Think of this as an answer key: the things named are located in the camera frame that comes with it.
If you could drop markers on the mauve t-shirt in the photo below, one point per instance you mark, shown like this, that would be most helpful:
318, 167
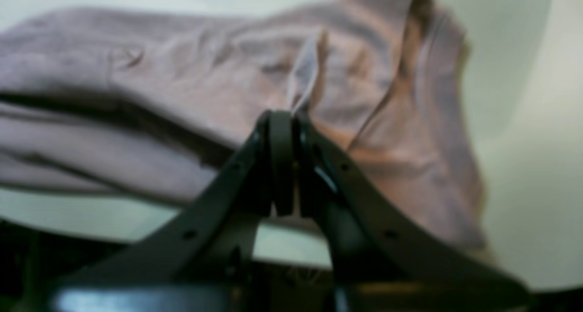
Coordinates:
107, 101

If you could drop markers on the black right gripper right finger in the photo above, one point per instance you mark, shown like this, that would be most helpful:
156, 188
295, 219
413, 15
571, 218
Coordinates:
382, 261

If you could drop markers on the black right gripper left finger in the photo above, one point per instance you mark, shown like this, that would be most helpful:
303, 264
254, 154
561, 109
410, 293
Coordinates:
201, 261

